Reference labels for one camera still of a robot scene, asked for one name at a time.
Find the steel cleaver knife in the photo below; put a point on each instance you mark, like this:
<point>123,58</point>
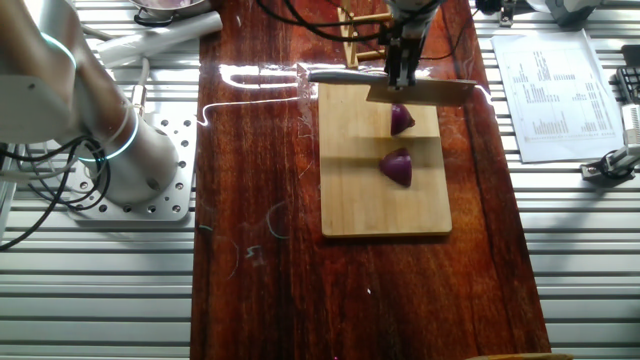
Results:
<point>430,92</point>

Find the printed paper sheet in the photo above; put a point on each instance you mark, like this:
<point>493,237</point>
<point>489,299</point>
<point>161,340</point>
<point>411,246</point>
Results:
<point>555,100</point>

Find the purple onion wedge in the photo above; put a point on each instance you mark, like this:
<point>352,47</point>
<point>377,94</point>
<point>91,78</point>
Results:
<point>397,170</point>
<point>400,120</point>

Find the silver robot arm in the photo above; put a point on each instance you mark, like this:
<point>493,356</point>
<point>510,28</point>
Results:
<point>30,100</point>

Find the bamboo cutting board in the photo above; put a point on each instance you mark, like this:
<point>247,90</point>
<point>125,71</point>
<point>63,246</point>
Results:
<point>360,200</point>

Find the metal clamp right edge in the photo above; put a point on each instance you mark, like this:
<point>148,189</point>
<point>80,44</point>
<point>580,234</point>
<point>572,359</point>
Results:
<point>617,160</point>

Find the white plastic tube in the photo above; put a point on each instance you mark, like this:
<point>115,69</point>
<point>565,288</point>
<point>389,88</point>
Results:
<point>160,37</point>

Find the wooden peg rack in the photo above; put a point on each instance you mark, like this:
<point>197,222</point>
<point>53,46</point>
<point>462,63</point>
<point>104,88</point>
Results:
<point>352,30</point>

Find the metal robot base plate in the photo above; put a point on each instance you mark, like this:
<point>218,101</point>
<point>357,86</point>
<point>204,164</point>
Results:
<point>175,200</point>

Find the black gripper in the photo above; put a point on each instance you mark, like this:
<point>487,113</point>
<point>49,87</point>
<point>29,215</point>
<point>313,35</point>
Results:
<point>405,40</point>

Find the steel bowl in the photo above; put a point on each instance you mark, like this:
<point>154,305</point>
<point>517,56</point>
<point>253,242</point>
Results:
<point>170,7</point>

